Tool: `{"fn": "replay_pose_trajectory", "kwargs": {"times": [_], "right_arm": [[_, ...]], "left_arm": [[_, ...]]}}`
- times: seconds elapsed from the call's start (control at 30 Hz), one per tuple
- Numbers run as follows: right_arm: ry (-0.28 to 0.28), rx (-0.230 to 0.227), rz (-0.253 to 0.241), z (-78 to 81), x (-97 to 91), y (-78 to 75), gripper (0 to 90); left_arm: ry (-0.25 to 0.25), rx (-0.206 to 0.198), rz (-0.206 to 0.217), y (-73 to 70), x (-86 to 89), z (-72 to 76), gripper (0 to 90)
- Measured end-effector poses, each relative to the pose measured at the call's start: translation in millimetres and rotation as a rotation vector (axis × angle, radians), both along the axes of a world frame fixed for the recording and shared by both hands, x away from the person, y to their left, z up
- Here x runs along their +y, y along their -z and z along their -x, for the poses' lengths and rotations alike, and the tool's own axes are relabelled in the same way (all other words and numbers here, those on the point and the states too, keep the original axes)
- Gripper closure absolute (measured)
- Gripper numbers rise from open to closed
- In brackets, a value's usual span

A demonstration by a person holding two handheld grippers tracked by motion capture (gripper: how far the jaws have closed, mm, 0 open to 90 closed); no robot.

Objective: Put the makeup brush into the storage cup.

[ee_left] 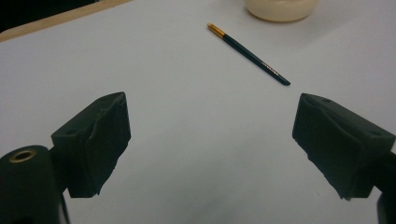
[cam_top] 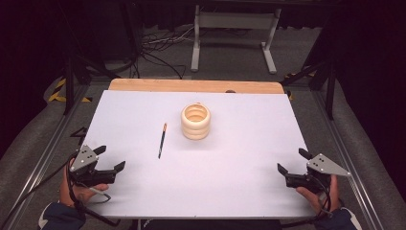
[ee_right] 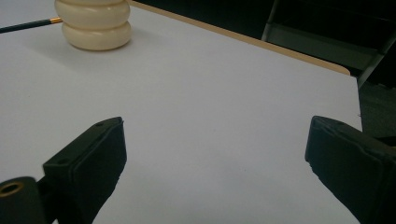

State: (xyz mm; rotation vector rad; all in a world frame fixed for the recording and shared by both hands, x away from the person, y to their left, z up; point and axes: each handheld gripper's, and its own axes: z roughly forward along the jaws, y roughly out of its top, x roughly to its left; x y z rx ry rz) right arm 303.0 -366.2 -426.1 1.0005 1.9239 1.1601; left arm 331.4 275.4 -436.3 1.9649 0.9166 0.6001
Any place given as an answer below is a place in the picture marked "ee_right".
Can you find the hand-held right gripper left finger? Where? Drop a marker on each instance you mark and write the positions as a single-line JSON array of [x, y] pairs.
[[90, 165]]

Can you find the dark pencil with gold band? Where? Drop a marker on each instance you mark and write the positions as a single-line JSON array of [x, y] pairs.
[[29, 25]]

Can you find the cream ribbed ceramic holder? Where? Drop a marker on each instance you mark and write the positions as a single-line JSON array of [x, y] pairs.
[[95, 24]]

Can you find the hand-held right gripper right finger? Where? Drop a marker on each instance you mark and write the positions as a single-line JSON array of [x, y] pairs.
[[351, 165]]

